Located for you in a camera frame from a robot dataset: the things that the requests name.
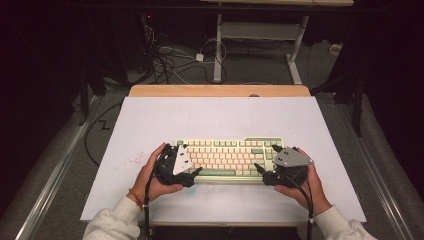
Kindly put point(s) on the person's left hand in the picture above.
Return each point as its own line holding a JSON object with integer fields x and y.
{"x": 141, "y": 186}

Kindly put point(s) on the white desk frame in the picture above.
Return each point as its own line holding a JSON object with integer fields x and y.
{"x": 260, "y": 30}

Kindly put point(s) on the black stand leg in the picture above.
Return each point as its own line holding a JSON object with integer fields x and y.
{"x": 83, "y": 100}

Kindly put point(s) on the white power adapter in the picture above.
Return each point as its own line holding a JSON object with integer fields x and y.
{"x": 199, "y": 57}

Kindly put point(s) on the green and cream keyboard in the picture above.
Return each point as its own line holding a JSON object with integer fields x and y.
{"x": 226, "y": 156}

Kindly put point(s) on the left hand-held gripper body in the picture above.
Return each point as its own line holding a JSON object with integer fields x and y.
{"x": 181, "y": 160}

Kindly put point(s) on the person's right hand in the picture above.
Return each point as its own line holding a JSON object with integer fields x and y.
{"x": 315, "y": 193}

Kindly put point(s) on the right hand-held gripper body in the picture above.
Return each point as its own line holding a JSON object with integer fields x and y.
{"x": 290, "y": 158}

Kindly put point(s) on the metal floor rail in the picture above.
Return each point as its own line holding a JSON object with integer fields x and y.
{"x": 383, "y": 193}
{"x": 50, "y": 186}

